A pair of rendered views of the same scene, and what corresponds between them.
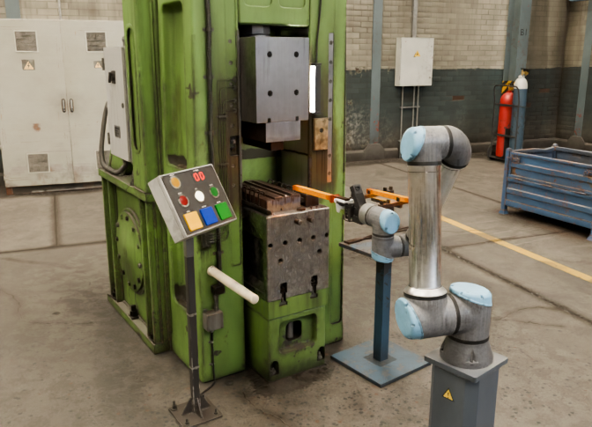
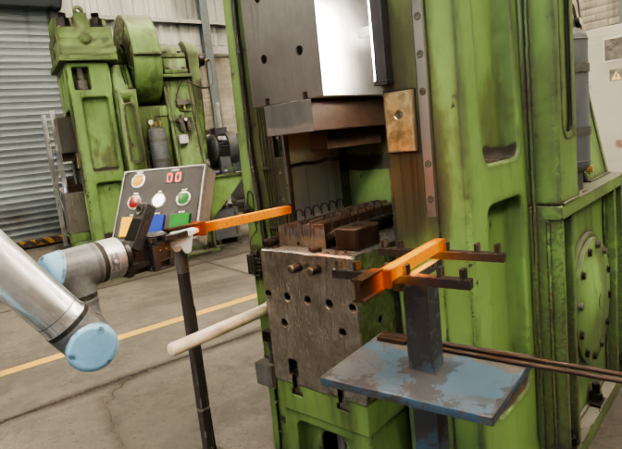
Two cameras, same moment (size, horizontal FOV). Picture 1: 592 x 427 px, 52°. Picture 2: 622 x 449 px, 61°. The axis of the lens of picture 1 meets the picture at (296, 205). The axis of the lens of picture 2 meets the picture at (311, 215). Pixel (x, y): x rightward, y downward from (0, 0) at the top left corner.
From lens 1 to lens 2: 3.02 m
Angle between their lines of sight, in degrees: 74
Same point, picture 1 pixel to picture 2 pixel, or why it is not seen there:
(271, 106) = (267, 79)
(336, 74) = not seen: outside the picture
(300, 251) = (311, 319)
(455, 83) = not seen: outside the picture
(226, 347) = not seen: hidden behind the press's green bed
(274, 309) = (285, 393)
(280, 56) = not seen: outside the picture
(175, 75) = not seen: hidden behind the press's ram
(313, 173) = (396, 196)
